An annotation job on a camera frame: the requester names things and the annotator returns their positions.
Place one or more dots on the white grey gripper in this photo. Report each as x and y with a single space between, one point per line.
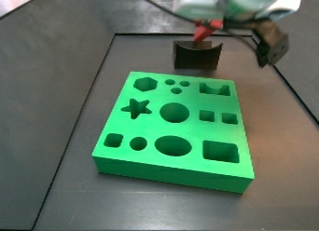
237 10

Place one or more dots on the red double-square block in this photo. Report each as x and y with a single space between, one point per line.
205 31

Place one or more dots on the green foam shape board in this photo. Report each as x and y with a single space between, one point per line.
174 131

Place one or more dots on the black curved holder stand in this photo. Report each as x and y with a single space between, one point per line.
195 55

